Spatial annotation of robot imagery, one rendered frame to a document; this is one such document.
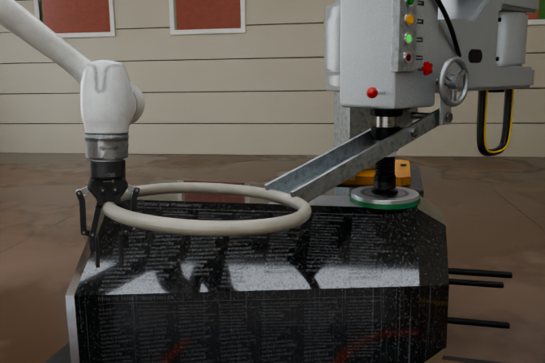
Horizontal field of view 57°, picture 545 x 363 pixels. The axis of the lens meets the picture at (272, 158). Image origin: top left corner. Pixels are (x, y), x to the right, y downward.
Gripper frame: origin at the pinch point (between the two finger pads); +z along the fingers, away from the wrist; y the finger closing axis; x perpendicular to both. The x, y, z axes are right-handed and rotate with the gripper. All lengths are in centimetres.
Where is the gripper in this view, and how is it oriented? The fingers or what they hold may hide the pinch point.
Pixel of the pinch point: (109, 250)
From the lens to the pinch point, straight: 119.3
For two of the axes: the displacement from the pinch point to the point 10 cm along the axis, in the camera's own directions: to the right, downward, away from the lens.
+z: -0.2, 9.9, 1.2
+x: -4.0, -1.1, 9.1
